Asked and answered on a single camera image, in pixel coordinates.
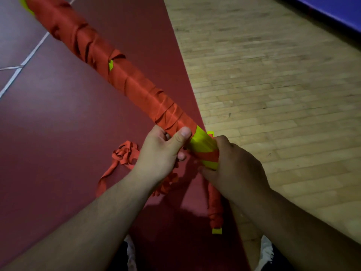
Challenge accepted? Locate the person's right forearm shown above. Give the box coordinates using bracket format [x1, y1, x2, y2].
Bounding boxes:
[234, 189, 361, 271]

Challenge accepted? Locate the black left trouser leg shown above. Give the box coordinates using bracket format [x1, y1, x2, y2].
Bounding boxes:
[108, 241, 129, 271]

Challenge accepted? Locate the white left shoe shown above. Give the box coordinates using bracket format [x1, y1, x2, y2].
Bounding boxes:
[124, 234, 138, 271]

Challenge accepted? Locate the white right shoe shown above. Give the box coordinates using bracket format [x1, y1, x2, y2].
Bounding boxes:
[253, 235, 275, 271]

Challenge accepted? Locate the black trouser leg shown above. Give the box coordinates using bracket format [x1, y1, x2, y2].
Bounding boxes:
[262, 245, 295, 271]
[108, 241, 129, 271]

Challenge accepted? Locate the person's left hand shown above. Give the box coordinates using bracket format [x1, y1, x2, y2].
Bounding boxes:
[132, 124, 193, 189]

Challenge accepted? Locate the white shoe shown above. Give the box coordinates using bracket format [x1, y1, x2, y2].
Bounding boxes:
[253, 235, 275, 271]
[124, 234, 138, 271]

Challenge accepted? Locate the person's right hand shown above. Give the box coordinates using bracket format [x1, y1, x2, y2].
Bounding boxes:
[197, 135, 271, 206]

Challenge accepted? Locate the person's left forearm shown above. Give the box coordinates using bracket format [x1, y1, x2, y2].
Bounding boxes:
[3, 175, 158, 271]

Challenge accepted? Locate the black right trouser leg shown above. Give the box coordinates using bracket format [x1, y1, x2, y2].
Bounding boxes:
[262, 245, 295, 271]

